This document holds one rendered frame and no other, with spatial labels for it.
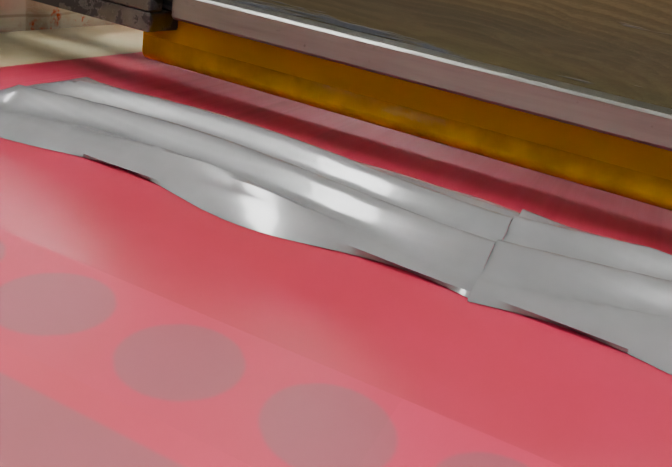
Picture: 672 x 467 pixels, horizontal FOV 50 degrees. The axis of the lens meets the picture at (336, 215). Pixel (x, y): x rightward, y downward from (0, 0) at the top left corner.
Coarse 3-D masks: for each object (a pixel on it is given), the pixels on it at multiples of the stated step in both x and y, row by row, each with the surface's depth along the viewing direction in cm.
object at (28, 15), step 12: (0, 0) 33; (12, 0) 33; (24, 0) 34; (0, 12) 33; (12, 12) 34; (24, 12) 34; (36, 12) 35; (48, 12) 35; (60, 12) 36; (72, 12) 37; (0, 24) 33; (12, 24) 34; (24, 24) 34; (36, 24) 35; (48, 24) 36; (60, 24) 36; (72, 24) 37; (84, 24) 38; (96, 24) 39; (108, 24) 40
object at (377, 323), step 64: (64, 64) 30; (128, 64) 32; (320, 128) 28; (384, 128) 30; (0, 192) 18; (64, 192) 18; (128, 192) 19; (512, 192) 25; (128, 256) 16; (192, 256) 16; (256, 256) 17; (320, 256) 17; (256, 320) 14; (320, 320) 15; (384, 320) 15; (448, 320) 16; (384, 384) 13
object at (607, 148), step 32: (160, 32) 30; (192, 32) 30; (256, 64) 29; (288, 64) 28; (320, 64) 28; (384, 96) 27; (416, 96) 26; (448, 96) 26; (512, 128) 25; (544, 128) 25; (576, 128) 24; (608, 160) 24; (640, 160) 24
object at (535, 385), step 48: (576, 192) 26; (624, 240) 22; (480, 336) 15; (528, 336) 16; (576, 336) 16; (432, 384) 13; (480, 384) 14; (528, 384) 14; (576, 384) 14; (624, 384) 14; (528, 432) 12; (576, 432) 13; (624, 432) 13
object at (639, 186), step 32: (192, 64) 30; (224, 64) 29; (288, 96) 29; (320, 96) 28; (352, 96) 28; (416, 128) 27; (448, 128) 26; (480, 128) 26; (512, 160) 26; (544, 160) 25; (576, 160) 25; (640, 192) 24
